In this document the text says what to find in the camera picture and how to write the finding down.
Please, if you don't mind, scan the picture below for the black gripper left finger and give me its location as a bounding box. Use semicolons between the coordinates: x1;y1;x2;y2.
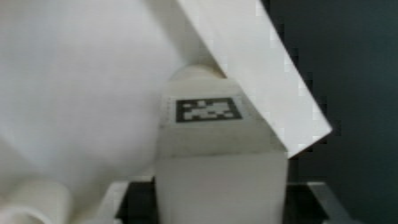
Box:
87;179;157;224

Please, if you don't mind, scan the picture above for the white table leg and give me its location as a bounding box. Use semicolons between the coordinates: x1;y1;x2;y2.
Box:
155;65;288;224

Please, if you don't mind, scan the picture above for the white square table top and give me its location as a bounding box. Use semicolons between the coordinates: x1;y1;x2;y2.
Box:
0;0;331;224

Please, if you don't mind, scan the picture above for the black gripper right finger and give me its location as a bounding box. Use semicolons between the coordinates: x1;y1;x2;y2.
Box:
286;181;361;224

